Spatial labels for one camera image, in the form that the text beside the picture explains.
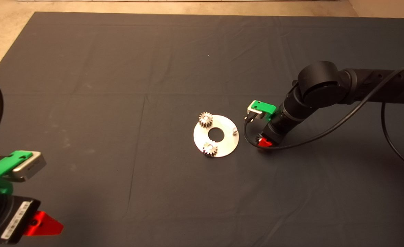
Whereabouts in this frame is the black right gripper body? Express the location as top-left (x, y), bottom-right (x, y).
top-left (261, 116), bottom-right (287, 146)

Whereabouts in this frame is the shiny steel spur gear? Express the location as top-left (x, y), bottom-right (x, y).
top-left (198, 112), bottom-right (213, 128)
top-left (203, 141), bottom-right (218, 157)

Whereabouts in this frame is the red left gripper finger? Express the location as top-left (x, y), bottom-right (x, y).
top-left (23, 211), bottom-right (65, 237)

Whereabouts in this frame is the round metal carrier plate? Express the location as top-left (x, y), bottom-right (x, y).
top-left (193, 115), bottom-right (240, 158)

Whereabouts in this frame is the dark grey table cloth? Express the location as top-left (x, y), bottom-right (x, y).
top-left (0, 12), bottom-right (404, 247)

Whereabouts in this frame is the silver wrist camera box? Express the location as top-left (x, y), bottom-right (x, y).
top-left (12, 151), bottom-right (47, 183)
top-left (246, 104), bottom-right (268, 121)

